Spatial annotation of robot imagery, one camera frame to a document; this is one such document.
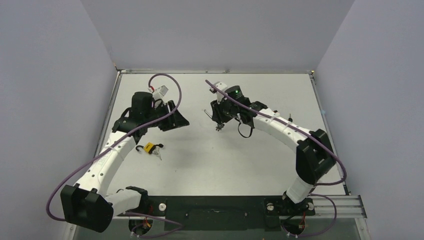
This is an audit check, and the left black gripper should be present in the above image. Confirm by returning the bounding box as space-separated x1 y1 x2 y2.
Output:
144 100 189 132

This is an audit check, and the brass padlock key bunch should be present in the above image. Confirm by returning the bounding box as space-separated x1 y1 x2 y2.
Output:
215 123 225 132

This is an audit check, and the brass padlock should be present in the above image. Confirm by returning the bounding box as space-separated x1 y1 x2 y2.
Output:
203 109 213 120

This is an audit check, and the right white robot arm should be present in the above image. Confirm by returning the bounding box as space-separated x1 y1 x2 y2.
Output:
209 82 337 214

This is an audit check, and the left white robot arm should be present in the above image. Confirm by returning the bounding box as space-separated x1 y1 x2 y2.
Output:
60 91 190 233

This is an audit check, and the yellow padlock key bunch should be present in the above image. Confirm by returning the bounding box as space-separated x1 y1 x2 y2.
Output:
152 147 162 161

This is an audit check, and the yellow padlock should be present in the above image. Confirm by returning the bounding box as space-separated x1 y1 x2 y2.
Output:
135 142 164 155

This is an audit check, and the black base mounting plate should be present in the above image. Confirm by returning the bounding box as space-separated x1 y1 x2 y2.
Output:
133 195 316 232

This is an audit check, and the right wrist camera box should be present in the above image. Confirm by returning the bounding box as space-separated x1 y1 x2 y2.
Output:
211 81 228 103

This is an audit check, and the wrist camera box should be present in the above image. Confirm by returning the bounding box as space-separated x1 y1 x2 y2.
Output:
211 81 228 103
152 85 169 100

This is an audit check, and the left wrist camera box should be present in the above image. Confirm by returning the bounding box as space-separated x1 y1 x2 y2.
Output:
152 85 169 100

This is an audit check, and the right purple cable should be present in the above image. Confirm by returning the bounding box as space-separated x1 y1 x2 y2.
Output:
204 79 348 187

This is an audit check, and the purple cable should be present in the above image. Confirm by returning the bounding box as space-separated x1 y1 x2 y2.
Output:
45 73 183 222
204 79 348 187

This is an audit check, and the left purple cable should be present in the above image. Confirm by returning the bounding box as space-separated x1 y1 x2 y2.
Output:
45 73 183 222

